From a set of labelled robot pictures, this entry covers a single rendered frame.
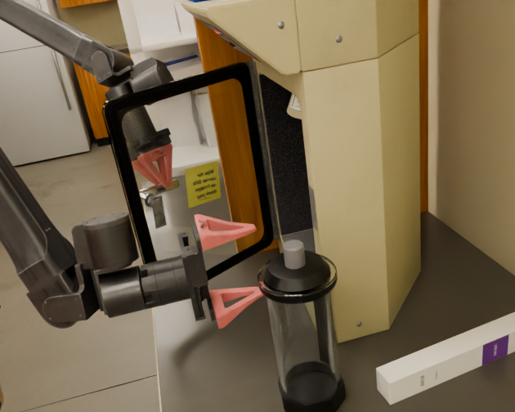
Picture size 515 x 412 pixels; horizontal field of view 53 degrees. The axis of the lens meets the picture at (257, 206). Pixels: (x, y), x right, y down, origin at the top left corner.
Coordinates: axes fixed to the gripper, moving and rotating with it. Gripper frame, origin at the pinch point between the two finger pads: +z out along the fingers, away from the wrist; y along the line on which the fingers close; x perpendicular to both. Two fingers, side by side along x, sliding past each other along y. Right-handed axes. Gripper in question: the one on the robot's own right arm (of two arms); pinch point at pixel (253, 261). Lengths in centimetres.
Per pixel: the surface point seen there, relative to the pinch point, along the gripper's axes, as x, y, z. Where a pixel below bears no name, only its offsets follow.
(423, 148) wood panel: 46, -8, 51
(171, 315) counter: 29.7, -25.8, -14.0
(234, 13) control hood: 9.0, 30.2, 3.6
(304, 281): -4.4, -2.1, 5.4
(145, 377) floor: 126, -120, -37
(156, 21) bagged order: 150, 22, -1
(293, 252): -1.8, 1.0, 5.1
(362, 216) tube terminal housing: 9.1, -2.0, 19.3
